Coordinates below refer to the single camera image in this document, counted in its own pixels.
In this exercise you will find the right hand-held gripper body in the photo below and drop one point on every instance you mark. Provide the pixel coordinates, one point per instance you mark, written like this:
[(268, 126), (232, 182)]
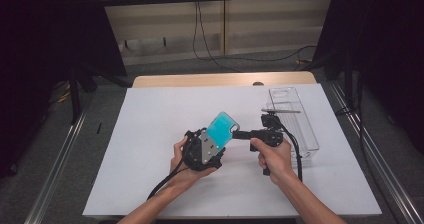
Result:
[(272, 135)]

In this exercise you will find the person's right hand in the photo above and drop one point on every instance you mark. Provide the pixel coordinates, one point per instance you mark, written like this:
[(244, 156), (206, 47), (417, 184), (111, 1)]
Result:
[(276, 162)]

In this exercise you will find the white table cover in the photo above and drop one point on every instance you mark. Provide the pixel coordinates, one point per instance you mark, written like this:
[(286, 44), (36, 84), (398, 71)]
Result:
[(140, 170)]

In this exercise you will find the metal floor rail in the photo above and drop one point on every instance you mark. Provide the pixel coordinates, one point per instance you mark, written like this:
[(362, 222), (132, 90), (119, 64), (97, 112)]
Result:
[(56, 170), (383, 157)]

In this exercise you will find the wooden table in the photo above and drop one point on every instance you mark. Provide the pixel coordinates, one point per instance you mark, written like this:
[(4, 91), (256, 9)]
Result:
[(200, 79)]

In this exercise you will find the clear plastic bin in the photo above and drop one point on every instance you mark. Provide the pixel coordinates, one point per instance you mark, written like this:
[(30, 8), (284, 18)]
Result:
[(300, 127)]

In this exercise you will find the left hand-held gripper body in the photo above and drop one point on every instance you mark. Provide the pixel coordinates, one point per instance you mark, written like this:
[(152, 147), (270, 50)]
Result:
[(196, 154)]

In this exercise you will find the person's left hand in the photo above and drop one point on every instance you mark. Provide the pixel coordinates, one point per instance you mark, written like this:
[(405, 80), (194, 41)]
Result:
[(181, 175)]

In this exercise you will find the black metal stand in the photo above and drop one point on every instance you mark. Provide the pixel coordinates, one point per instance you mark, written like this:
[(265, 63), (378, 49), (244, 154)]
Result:
[(74, 97)]

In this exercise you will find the dark curtain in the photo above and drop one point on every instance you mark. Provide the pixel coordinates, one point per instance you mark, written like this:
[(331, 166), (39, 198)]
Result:
[(40, 50), (386, 50)]

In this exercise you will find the blue phone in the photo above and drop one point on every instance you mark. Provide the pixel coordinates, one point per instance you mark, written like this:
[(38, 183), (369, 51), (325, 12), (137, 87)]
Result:
[(220, 130)]

